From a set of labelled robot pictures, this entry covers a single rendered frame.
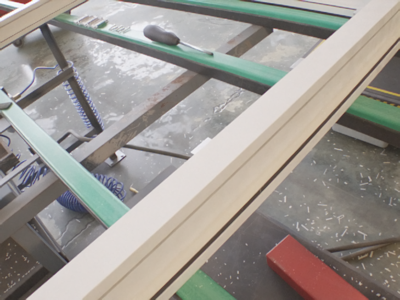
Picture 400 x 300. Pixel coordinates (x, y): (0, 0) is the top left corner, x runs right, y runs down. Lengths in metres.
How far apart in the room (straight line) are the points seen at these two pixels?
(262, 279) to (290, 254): 0.07
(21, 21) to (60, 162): 0.78
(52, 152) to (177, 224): 0.32
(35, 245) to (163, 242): 0.37
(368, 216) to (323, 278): 0.86
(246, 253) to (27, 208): 0.40
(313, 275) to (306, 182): 0.95
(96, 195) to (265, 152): 0.23
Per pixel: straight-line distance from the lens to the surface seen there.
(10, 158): 1.15
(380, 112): 0.51
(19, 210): 0.61
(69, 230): 1.71
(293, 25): 0.79
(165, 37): 0.75
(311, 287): 0.61
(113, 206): 0.46
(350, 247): 1.26
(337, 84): 0.51
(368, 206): 1.48
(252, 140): 0.37
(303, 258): 0.63
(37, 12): 1.29
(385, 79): 1.55
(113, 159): 1.89
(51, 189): 0.62
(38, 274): 0.86
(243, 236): 0.70
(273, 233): 0.70
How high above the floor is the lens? 1.19
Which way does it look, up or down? 42 degrees down
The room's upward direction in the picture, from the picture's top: 18 degrees counter-clockwise
